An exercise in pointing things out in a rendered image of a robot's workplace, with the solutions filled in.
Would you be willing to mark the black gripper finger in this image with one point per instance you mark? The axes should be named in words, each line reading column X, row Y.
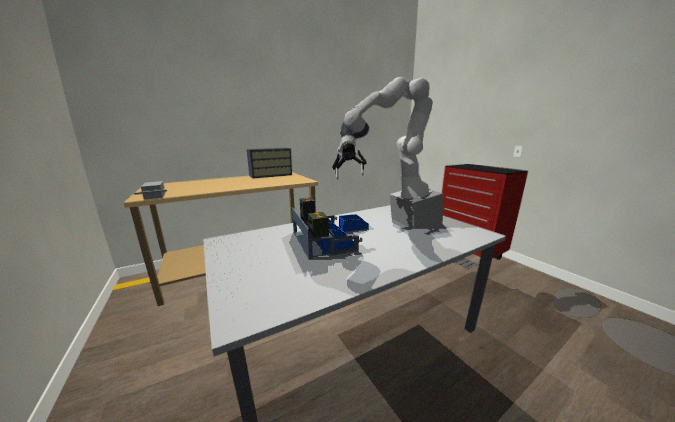
column 337, row 165
column 359, row 161

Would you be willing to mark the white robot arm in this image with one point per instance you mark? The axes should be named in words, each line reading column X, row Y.
column 412, row 185

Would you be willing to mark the olive green case with orange latches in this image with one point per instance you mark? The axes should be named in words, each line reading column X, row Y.
column 318, row 224

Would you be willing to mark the grey shelf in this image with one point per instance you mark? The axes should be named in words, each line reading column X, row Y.
column 314, row 249

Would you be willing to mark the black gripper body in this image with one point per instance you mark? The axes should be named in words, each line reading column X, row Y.
column 348, row 148

